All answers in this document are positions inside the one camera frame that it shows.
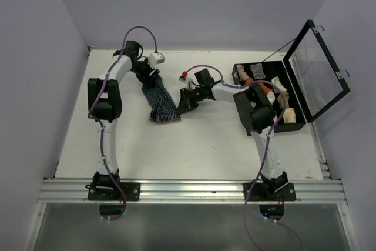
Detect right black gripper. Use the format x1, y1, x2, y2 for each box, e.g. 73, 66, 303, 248
176, 86, 205, 114

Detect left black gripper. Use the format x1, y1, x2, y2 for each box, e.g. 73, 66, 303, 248
130, 57, 159, 87

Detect striped blue cloth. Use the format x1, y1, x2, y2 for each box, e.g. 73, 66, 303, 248
142, 75, 181, 124

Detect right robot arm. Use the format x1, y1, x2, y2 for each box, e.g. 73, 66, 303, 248
176, 69, 288, 200

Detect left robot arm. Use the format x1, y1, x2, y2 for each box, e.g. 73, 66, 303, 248
87, 41, 165, 179

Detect pink rolled sock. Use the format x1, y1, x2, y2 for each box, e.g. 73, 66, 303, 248
236, 65, 249, 81

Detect brown rolled sock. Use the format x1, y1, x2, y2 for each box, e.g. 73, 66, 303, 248
245, 78, 254, 85

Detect grey striped rolled sock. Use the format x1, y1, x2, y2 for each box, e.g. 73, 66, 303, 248
250, 63, 266, 80

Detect orange rolled sock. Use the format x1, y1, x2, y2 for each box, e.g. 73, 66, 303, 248
259, 83, 273, 95

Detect white rolled sock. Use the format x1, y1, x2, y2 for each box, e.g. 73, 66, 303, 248
267, 92, 276, 105

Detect black storage box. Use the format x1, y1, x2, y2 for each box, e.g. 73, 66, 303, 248
232, 61, 306, 133

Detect pale green rolled sock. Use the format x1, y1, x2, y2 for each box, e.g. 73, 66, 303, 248
271, 76, 287, 93

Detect olive rolled sock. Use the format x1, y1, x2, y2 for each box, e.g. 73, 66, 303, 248
277, 92, 290, 109

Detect cream rolled sock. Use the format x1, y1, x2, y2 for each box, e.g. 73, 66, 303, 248
283, 108, 296, 124

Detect glass box lid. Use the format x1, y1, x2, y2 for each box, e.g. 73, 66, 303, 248
283, 19, 350, 123

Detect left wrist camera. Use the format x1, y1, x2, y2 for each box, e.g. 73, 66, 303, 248
148, 52, 166, 68

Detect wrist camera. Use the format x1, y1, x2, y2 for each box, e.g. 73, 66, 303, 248
148, 52, 166, 68
179, 71, 193, 85

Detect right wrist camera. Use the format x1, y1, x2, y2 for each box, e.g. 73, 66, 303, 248
179, 71, 193, 85

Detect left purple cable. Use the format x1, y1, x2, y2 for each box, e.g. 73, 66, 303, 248
87, 26, 158, 221

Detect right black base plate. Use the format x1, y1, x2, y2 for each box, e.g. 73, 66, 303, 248
247, 182, 297, 202

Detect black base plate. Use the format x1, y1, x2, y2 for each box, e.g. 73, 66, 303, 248
85, 174, 141, 201
247, 182, 297, 202

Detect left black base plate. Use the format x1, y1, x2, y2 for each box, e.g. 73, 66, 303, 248
85, 174, 141, 201

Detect aluminium rail frame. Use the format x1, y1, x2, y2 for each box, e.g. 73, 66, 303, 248
23, 178, 360, 250

